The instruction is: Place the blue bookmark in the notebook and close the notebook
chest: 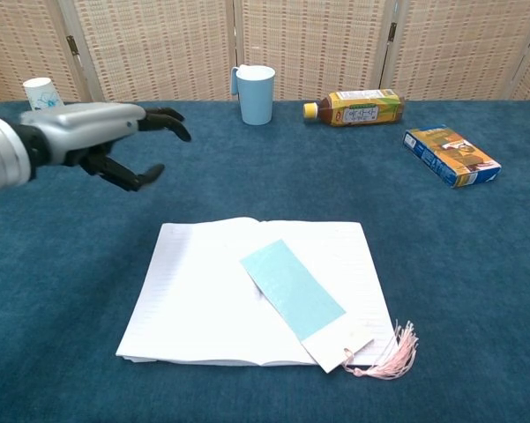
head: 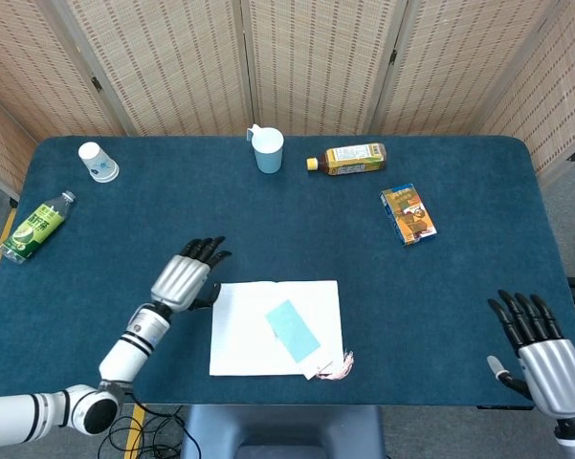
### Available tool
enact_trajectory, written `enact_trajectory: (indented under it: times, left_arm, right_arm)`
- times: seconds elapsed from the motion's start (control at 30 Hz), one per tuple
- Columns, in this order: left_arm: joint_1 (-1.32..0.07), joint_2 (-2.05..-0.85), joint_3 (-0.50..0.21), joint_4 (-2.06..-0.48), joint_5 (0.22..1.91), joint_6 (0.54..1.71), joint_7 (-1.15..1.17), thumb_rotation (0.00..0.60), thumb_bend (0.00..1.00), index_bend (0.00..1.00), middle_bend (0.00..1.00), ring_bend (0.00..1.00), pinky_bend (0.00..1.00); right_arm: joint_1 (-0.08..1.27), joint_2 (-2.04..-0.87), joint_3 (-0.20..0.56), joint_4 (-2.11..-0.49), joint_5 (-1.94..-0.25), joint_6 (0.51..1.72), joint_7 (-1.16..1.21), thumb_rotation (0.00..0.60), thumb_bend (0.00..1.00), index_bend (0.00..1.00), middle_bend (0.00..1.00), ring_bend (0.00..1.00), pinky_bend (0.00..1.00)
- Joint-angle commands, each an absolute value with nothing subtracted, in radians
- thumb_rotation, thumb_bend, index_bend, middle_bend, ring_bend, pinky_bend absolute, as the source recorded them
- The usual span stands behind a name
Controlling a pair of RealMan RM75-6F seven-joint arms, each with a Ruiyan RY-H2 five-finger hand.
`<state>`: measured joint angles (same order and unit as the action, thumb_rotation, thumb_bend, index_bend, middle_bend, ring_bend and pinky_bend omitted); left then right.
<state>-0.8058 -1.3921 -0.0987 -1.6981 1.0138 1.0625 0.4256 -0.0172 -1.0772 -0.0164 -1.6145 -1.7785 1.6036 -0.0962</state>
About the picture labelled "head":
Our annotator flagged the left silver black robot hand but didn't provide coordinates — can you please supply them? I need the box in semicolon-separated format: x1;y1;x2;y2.
150;235;232;315

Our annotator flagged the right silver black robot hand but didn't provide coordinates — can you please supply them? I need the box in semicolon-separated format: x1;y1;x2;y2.
486;289;575;422

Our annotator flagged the white notebook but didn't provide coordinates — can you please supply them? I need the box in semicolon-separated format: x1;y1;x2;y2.
209;279;346;378

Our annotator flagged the light blue tasselled bookmark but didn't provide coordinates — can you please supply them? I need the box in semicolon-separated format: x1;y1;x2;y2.
264;298;355;383

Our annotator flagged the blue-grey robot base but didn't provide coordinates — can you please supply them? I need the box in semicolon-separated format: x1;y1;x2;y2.
179;404;387;459

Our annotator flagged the teal blue table cloth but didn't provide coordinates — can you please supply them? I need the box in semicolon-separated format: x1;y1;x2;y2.
0;135;575;407

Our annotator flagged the white flower-print paper cup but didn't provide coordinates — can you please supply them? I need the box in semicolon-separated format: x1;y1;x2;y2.
77;142;121;184

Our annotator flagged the green-label clear bottle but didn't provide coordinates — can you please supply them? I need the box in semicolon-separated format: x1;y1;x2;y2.
0;189;77;266

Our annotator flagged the light blue plastic mug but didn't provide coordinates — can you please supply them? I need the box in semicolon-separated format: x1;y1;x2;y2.
246;123;285;175

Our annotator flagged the yellow-label tea bottle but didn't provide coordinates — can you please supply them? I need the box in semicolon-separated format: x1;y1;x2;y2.
306;142;388;177

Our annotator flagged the blue and orange snack box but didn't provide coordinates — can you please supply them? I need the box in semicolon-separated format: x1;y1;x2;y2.
380;183;438;248

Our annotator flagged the woven bamboo screen panel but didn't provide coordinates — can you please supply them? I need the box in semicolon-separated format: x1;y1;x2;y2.
42;0;257;138
370;0;564;137
0;85;37;200
0;0;125;142
241;0;410;137
477;0;575;187

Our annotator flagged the black floor cable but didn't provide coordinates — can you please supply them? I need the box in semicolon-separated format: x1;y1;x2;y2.
98;391;202;459

